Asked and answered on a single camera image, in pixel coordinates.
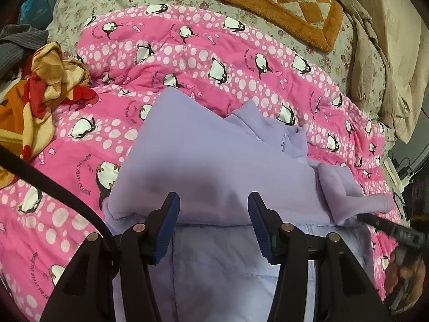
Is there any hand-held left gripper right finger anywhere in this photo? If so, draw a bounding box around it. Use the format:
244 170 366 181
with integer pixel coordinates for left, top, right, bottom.
247 192 391 322

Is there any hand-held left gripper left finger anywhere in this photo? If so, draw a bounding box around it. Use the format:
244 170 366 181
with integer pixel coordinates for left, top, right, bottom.
40 192 182 322

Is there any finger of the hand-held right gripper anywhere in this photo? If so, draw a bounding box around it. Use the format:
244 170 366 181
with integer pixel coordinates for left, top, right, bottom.
356 212 424 248

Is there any lavender padded jacket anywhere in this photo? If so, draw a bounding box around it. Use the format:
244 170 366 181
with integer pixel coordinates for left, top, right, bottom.
101 88 392 322

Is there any person's right hand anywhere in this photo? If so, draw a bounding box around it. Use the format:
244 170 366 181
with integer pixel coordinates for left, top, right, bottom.
385 254 427 296

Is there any white power strip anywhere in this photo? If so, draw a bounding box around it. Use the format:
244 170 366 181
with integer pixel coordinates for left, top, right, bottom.
382 156 414 190

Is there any beige blanket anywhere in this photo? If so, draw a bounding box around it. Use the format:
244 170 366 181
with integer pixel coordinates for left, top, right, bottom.
324 0 429 145

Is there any pink penguin print quilt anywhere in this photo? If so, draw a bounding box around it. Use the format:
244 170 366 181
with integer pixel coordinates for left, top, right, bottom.
0 3 408 322

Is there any orange cloth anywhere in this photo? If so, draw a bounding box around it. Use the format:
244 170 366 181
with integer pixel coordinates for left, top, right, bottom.
0 80 34 188

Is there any yellow red printed cloth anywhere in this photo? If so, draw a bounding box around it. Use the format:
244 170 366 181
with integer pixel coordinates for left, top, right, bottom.
18 41 100 160

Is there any orange checkered plush mat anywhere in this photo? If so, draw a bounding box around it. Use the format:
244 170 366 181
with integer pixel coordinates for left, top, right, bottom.
199 0 345 53

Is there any grey striped cloth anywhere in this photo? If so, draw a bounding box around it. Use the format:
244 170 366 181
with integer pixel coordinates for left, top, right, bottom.
0 26 50 86

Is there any blue plastic bag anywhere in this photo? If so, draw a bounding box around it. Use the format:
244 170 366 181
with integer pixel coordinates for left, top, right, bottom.
21 0 57 30

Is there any black strap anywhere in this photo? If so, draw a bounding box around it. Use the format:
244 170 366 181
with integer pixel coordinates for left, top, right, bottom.
0 146 117 255

